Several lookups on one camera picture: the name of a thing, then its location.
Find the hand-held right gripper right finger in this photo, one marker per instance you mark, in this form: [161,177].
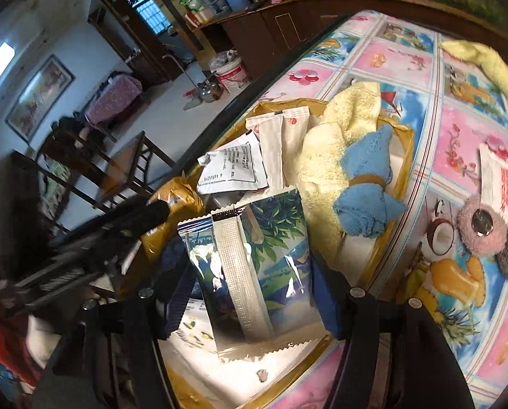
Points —
[324,298]

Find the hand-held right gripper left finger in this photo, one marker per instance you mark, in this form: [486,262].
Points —
[175,281]

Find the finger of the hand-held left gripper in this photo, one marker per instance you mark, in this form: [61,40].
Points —
[122,226]

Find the white foam box yellow tape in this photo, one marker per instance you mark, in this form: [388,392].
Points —
[360,249]

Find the leaf print snack packet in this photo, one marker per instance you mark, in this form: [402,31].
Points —
[275,243]

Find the blue towel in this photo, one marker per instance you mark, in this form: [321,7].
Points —
[365,208]

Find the silver white sachet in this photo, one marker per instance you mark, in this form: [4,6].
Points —
[237,166]

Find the cream fluffy towel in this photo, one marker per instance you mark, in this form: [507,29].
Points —
[326,157]

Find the white sachet red dot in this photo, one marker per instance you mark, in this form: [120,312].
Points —
[294,136]

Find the plain white sachet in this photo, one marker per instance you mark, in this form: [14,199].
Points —
[271,140]

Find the wooden chair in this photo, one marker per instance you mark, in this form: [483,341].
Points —
[122,174]

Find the red cloth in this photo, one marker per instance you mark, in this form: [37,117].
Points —
[7,341]

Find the small paper scrap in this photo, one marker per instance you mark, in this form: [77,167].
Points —
[262,375]

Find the pink patterned cloth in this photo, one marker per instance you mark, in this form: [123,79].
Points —
[113,96]

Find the pink fuzzy round ornament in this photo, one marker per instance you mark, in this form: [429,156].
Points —
[467,230]

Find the metal kettle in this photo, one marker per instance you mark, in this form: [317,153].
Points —
[208,90]

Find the metal walking cane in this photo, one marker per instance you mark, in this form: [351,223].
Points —
[181,66]

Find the white plastic bucket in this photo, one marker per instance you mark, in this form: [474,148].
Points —
[233,74]

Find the printed plastic tablecloth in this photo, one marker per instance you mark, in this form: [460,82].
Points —
[450,145]

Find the white sachet red print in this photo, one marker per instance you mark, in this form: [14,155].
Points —
[501,179]

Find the barred window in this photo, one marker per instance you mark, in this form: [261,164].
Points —
[148,10]

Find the green white bag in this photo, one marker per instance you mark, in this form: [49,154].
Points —
[190,3]

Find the dark wooden cabinet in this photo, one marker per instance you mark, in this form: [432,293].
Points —
[258,21]

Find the yellow towel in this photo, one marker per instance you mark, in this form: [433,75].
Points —
[488,66]

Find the framed wall picture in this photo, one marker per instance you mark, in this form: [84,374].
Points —
[39,98]

